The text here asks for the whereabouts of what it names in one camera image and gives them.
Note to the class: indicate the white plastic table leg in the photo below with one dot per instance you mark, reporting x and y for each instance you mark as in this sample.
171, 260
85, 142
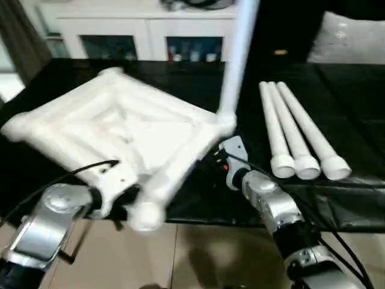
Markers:
306, 126
275, 126
239, 60
290, 126

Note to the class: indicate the white plastic table top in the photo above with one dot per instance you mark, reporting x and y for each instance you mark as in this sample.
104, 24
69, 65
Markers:
120, 126

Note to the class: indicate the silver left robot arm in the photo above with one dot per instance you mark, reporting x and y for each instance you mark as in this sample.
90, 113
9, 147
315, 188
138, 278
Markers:
48, 219

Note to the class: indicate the black work mat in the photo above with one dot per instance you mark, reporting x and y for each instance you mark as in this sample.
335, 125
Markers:
355, 120

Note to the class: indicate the white sideboard with glass doors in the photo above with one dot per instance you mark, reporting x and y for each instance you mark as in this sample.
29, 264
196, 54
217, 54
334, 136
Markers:
144, 25

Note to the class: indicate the grey rounded bag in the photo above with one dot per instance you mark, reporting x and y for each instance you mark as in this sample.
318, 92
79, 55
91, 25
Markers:
207, 2

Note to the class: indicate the grey cushion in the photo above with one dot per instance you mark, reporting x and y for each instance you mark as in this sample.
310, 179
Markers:
349, 39

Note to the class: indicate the grey-brown curtain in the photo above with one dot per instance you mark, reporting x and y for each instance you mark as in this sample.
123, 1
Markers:
21, 39

